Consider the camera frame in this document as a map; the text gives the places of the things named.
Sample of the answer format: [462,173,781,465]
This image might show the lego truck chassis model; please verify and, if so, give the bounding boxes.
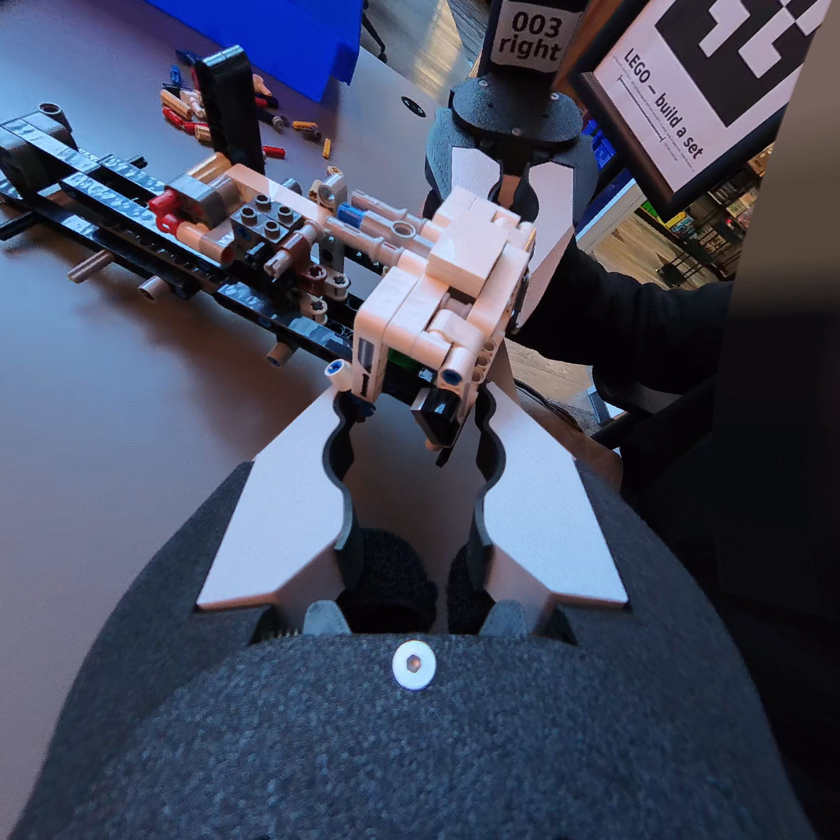
[0,46,540,468]

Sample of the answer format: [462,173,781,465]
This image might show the blue plastic bin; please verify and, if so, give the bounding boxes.
[141,0,363,104]

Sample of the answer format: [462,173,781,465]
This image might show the storage shelves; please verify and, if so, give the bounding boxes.
[640,147,772,290]

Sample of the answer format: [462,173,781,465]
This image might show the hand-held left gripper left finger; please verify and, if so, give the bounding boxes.
[196,387,360,611]

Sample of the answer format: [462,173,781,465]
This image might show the person's right forearm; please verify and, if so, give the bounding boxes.
[512,230,736,401]

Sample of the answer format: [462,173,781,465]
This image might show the pile of small lego pieces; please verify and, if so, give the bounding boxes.
[159,49,333,161]

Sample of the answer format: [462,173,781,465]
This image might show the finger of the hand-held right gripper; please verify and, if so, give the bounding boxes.
[450,144,508,206]
[514,161,578,331]

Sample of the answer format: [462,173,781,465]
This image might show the black framed marker sign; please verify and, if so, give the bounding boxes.
[567,0,833,221]

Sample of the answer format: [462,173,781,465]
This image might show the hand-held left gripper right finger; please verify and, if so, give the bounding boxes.
[468,388,631,610]

